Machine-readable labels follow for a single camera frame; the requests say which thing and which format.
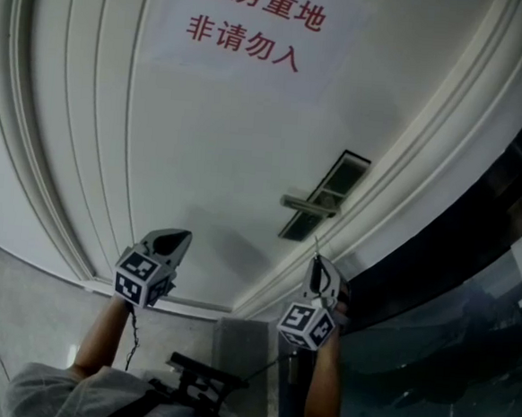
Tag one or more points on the white paper sign red print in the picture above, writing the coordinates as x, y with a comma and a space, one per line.
266, 28

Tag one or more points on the black partition frame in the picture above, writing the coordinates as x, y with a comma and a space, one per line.
459, 209

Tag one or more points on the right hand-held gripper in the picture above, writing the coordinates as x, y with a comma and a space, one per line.
308, 324

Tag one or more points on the white panelled door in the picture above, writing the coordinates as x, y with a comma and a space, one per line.
230, 146

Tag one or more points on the person's right forearm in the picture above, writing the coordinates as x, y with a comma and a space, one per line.
324, 388

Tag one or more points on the person's left forearm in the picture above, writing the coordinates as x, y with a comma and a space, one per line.
100, 339

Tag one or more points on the person's right hand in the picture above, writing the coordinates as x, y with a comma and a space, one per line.
342, 305

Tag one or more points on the glass partition panel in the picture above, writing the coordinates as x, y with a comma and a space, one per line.
437, 365

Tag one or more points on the person's grey shirt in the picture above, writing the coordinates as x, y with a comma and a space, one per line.
93, 399

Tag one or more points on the black chest mount rig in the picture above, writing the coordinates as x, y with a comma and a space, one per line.
202, 385

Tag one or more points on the small metal key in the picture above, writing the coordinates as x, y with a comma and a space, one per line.
317, 245

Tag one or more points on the white door frame moulding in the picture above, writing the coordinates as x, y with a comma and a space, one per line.
433, 140

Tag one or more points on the black door lock plate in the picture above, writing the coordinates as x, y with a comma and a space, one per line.
341, 178

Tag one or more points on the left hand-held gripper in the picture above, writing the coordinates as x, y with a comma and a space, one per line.
141, 274

